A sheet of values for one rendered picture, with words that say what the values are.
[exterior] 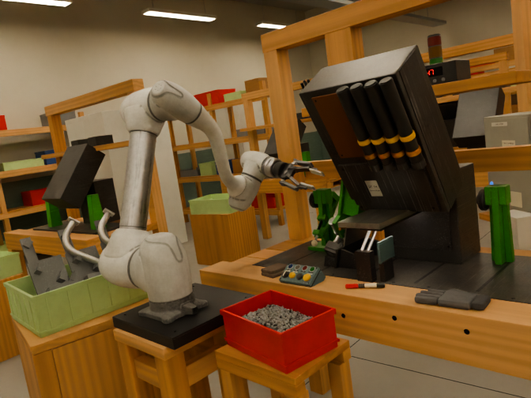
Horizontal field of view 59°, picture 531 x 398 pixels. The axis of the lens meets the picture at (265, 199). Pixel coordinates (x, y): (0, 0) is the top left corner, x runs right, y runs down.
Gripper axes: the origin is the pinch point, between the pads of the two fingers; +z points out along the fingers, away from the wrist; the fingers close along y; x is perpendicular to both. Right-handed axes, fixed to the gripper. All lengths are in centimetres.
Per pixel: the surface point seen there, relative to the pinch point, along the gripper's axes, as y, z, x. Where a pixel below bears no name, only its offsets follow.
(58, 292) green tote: -93, -57, -29
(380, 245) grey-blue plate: -19.6, 44.6, -7.1
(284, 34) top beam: 59, -45, -21
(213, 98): 221, -485, 288
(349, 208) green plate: -9.0, 25.1, -4.6
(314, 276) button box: -38.2, 27.0, -4.5
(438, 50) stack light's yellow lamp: 59, 31, -17
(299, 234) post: -10, -25, 48
